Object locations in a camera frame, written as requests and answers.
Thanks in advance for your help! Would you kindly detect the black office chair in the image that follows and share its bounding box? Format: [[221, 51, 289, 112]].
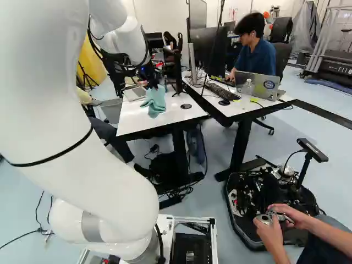
[[252, 42, 293, 136]]

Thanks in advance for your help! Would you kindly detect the black box under table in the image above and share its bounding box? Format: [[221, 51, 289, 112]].
[[149, 152, 191, 188]]

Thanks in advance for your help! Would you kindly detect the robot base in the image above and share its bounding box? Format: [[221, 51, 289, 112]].
[[76, 213, 218, 264]]

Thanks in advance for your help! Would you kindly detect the yellow round cover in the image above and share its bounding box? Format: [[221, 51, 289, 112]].
[[76, 32, 108, 86]]

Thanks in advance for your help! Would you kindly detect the black floor platform with cables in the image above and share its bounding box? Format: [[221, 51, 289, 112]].
[[223, 164, 327, 251]]

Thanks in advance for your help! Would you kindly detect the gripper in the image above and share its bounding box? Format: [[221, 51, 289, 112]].
[[140, 62, 163, 90]]

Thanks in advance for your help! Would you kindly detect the green towel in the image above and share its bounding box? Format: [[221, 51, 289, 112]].
[[139, 83, 168, 119]]

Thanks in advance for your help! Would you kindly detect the clear water bottle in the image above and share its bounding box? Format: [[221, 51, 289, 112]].
[[243, 79, 254, 96]]

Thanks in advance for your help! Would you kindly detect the large black monitor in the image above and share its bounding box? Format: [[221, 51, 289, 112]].
[[189, 25, 229, 80]]

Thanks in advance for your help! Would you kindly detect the black keyboard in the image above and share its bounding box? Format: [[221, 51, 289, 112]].
[[204, 81, 242, 101]]

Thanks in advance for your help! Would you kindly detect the silver open laptop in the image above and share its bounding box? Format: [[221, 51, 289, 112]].
[[124, 86, 149, 102]]

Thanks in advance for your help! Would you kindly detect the white table with black legs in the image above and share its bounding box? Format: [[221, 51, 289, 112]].
[[115, 79, 210, 194], [182, 70, 298, 183]]

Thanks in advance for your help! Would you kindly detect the silver laptop with stickers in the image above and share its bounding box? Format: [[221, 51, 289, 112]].
[[234, 70, 287, 102]]

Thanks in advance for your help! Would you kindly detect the silver monitor stand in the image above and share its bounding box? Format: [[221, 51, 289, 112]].
[[188, 42, 200, 85]]

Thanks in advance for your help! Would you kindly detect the person's hand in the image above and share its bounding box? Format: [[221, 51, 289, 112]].
[[267, 203, 332, 231], [252, 211, 292, 264]]

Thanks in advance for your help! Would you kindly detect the dark blue backpack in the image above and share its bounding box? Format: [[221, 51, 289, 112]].
[[186, 127, 206, 163]]

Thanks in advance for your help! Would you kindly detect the silver game controller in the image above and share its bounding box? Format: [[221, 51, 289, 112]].
[[254, 211, 294, 227]]

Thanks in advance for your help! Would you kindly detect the black camera on stand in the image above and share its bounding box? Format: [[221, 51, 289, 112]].
[[296, 137, 329, 191]]

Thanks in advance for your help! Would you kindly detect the person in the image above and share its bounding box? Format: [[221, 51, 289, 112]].
[[228, 12, 277, 83]]

